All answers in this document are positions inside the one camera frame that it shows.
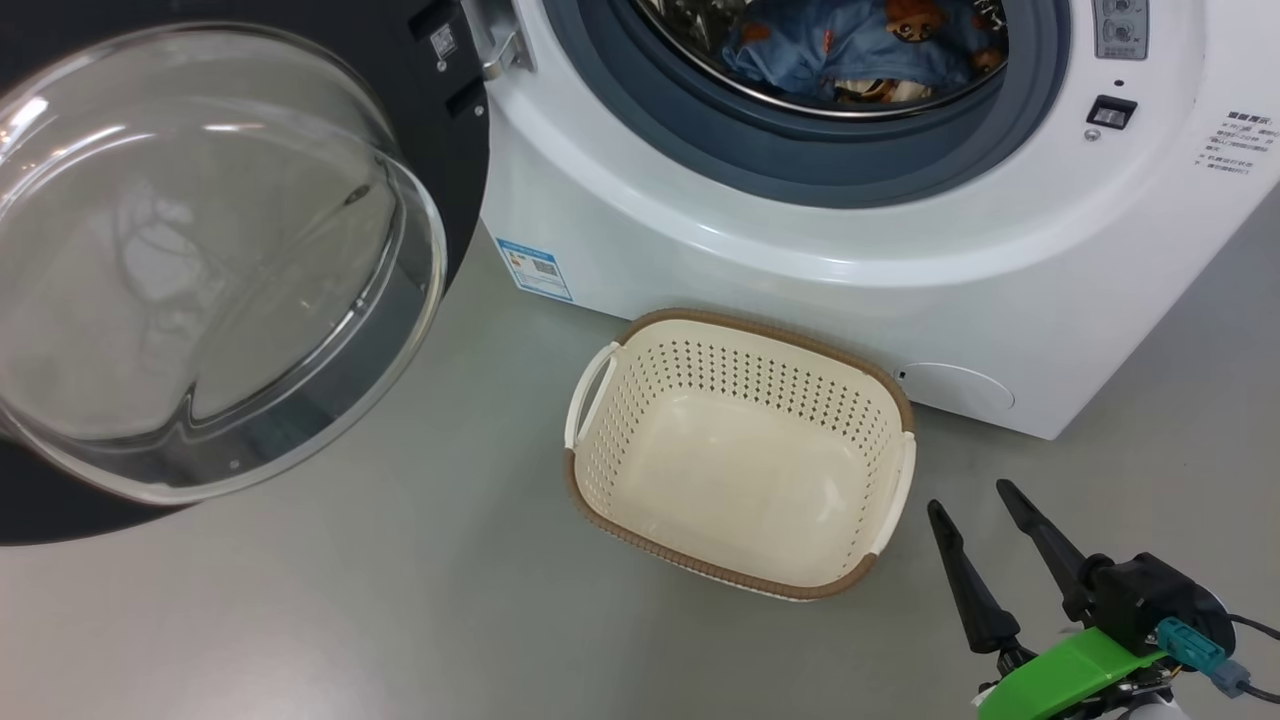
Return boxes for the white front-load washing machine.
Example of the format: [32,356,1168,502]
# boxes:
[480,0,1280,442]

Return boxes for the black door latch socket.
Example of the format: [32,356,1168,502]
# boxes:
[1086,94,1139,132]

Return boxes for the silver door hinge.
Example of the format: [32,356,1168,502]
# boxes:
[461,0,532,82]

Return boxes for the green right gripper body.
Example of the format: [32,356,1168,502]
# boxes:
[975,625,1173,720]

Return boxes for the round white filter cover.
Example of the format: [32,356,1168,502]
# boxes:
[896,361,1016,414]

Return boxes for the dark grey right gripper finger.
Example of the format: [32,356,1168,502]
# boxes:
[996,479,1093,622]
[927,500,1022,657]

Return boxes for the black round glass washer door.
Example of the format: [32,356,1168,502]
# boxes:
[0,0,492,547]

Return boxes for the cream perforated laundry basket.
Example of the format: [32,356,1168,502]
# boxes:
[563,307,918,603]

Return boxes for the blue white energy label sticker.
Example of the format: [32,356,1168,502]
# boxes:
[495,237,575,304]

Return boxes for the washing machine drum interior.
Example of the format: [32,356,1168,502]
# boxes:
[632,0,1011,121]

